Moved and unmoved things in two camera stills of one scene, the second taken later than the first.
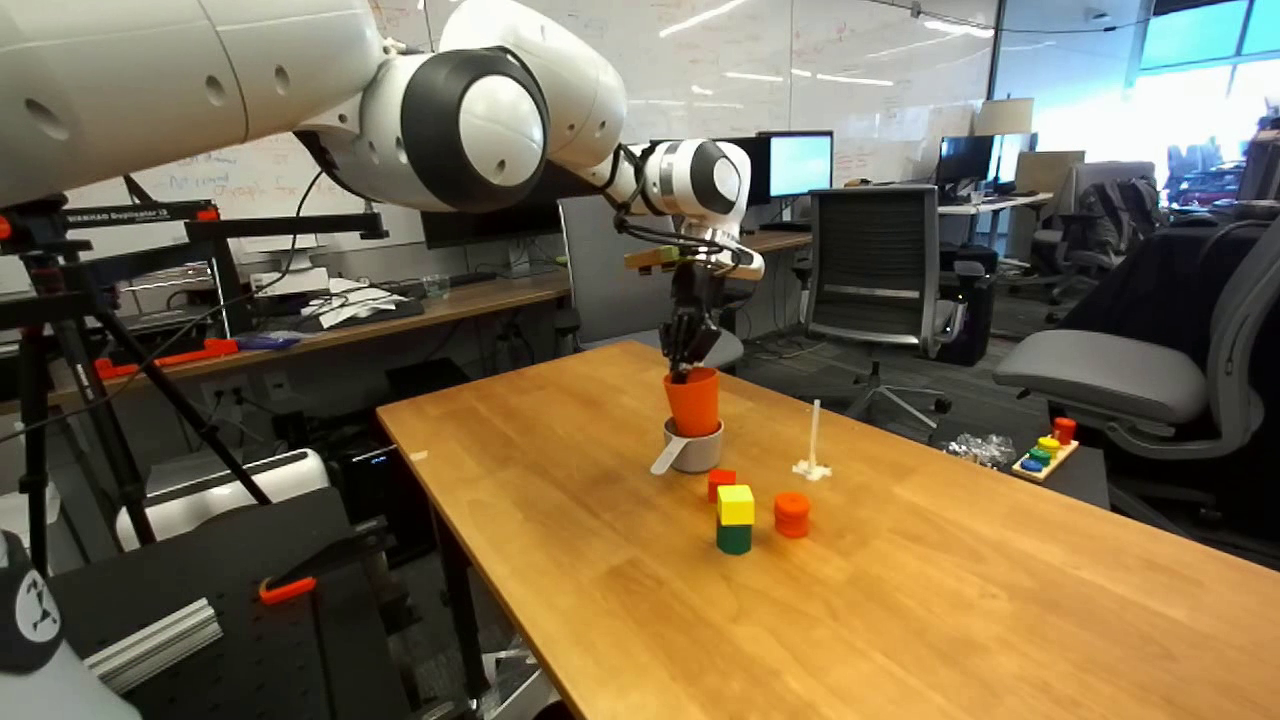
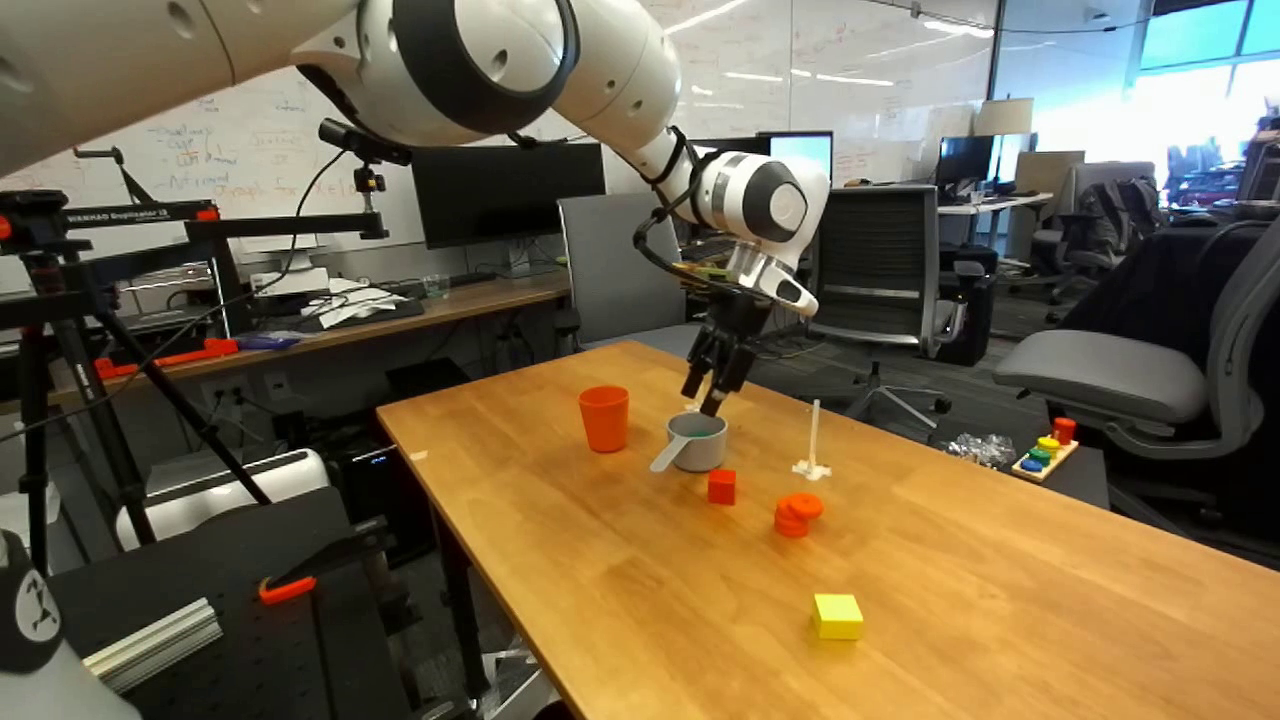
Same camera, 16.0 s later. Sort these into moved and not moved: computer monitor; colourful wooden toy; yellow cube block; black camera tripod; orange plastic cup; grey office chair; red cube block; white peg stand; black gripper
Moved: yellow cube block; black gripper; orange plastic cup
Not moved: grey office chair; computer monitor; white peg stand; black camera tripod; colourful wooden toy; red cube block
